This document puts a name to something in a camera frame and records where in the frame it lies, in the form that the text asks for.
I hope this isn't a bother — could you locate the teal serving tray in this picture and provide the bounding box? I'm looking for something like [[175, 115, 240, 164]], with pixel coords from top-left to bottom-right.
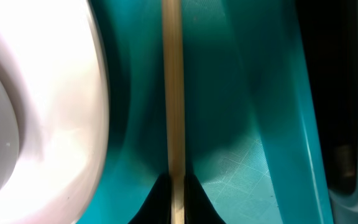
[[80, 1, 333, 223]]

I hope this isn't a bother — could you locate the wooden chopstick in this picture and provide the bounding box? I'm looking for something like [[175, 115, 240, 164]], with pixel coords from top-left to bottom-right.
[[162, 0, 186, 224]]

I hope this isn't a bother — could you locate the pale pink plate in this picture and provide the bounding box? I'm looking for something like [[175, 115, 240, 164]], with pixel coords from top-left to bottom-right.
[[0, 0, 109, 223]]

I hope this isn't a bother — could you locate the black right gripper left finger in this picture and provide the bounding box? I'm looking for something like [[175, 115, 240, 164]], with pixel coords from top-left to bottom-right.
[[129, 174, 172, 224]]

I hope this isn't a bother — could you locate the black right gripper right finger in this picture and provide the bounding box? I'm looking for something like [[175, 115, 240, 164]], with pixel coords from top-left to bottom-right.
[[185, 174, 225, 224]]

